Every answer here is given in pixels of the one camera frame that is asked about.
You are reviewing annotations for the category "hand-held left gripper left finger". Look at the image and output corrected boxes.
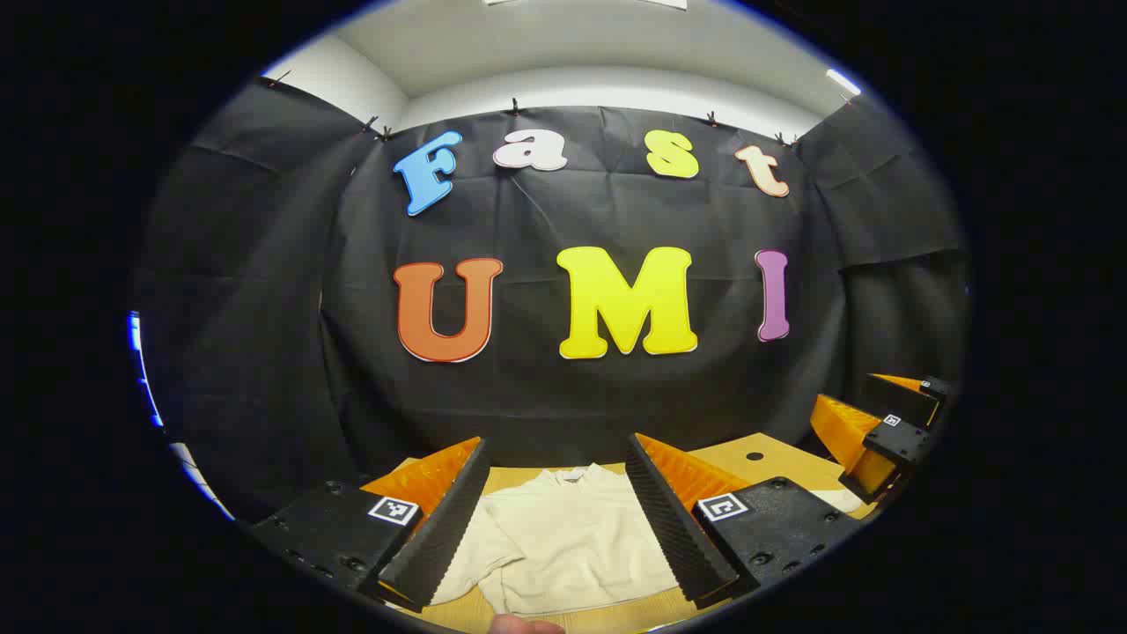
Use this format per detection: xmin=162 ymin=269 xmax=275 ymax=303
xmin=251 ymin=436 xmax=491 ymax=615

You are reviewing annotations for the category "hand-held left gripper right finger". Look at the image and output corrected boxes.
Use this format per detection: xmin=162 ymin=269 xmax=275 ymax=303
xmin=625 ymin=432 xmax=868 ymax=610

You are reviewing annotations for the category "cream white sweatshirt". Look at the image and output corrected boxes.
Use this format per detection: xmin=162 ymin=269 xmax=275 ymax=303
xmin=430 ymin=462 xmax=868 ymax=616

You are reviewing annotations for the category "black backdrop cloth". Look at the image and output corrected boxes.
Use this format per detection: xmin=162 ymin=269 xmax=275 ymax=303
xmin=132 ymin=77 xmax=969 ymax=522

